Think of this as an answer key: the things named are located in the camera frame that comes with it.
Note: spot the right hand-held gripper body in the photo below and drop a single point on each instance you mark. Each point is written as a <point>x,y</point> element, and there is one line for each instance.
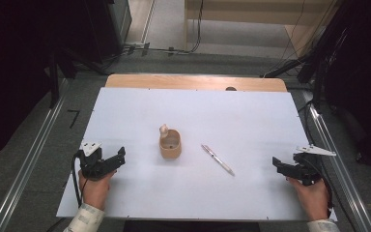
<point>307,167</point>

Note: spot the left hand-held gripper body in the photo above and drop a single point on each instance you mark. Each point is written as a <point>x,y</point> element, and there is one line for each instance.
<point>91,162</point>

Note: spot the person's left hand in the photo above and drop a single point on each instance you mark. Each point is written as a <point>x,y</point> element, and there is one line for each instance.
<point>95,190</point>

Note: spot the person's right hand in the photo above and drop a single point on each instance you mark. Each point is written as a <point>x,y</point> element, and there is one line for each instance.
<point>312,199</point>

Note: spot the wooden pen holder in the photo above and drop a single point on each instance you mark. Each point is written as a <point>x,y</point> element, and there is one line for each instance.
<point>170,145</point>

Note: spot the white and silver pen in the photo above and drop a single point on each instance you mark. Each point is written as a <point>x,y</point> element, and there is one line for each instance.
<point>217,159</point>

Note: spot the white table cover sheet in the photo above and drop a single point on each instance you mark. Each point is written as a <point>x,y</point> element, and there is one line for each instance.
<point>225,122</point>

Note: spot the black metal stand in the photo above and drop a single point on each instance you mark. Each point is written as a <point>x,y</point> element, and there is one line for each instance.
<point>302,67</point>
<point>62,69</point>

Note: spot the dark grey cabinet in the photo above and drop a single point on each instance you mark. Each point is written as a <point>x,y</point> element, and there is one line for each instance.
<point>116,22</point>

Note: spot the light wooden shelf unit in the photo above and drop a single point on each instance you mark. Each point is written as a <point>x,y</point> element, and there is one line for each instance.
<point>302,19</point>

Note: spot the aluminium floor rail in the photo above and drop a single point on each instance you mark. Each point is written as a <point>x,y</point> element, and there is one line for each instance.
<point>29,164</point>
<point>341,167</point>

